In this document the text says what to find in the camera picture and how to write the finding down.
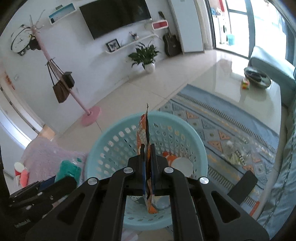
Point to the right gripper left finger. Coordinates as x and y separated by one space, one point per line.
96 209

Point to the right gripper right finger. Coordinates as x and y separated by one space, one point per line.
200 210

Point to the orange soymilk paper cup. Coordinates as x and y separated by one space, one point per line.
180 163

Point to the orange snack bag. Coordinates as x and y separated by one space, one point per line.
144 150

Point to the red white paper cup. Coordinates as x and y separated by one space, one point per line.
22 174

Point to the green tissue pack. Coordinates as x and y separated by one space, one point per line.
68 169

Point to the pink floral tablecloth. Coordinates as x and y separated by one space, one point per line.
42 159

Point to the clear plastic wrapper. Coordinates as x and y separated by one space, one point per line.
237 153

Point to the teal grey sofa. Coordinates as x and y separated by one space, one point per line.
278 201

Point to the patterned blue rug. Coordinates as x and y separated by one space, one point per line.
217 121

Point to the pink coat rack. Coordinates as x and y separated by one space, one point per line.
91 114

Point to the brown tote bag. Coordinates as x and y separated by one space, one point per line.
60 90

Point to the small colourful box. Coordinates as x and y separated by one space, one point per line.
245 83

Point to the glass coffee table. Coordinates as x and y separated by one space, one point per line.
223 79

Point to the small black bag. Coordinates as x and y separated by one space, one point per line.
68 79

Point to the grey fruit bowl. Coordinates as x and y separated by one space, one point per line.
257 77

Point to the potted green plant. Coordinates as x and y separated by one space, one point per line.
144 55

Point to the framed butterfly picture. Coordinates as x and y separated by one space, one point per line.
113 45

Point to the dark acoustic guitar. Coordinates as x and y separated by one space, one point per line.
172 44

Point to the sliding glass balcony door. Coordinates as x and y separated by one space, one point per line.
239 26

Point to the red white box shelf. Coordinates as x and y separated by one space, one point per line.
158 25

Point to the white standing air conditioner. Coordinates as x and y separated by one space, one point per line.
188 26

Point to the blue white box shelf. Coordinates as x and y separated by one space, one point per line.
61 13

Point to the white lower wall shelf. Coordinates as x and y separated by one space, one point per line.
133 43

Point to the panda wall clock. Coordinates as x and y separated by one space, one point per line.
20 40

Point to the wall mounted black television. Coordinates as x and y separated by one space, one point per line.
105 16

